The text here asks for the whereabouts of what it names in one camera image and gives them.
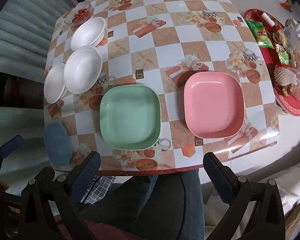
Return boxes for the clear plastic bag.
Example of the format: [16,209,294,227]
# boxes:
[285,19,300,68]

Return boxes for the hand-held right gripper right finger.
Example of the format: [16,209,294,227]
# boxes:
[203,152,285,240]

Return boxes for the pale ribbed sofa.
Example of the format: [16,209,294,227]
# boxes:
[0,0,73,67]

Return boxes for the white roll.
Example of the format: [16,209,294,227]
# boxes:
[261,12,276,27]

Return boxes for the pile of cherry tomatoes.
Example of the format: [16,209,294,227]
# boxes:
[72,9,88,22]

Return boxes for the checkered cloth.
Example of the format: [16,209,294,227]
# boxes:
[86,176,115,204]

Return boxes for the printed checkered tablecloth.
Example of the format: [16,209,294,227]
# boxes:
[43,0,280,175]

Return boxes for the green square plate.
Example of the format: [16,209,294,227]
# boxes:
[99,85,161,151]

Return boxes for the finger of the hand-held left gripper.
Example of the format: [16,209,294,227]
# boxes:
[0,135,24,158]

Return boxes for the red snack tray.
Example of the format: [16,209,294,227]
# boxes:
[244,9,300,117]

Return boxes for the white bowl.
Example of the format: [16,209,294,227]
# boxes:
[70,17,107,51]
[64,46,103,95]
[44,63,68,104]

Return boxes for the fruit in foam net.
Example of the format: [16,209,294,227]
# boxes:
[274,66,299,97]

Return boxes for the blue plate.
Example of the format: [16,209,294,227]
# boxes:
[43,121,72,166]

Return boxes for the small green packet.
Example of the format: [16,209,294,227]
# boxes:
[277,50,290,65]

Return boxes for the pink square plate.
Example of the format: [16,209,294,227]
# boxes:
[184,72,245,139]

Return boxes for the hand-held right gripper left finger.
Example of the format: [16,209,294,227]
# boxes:
[21,151,102,240]

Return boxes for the green snack packet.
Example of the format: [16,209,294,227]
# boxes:
[245,19,274,49]

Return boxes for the clear glass bowl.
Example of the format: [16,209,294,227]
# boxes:
[64,1,93,25]

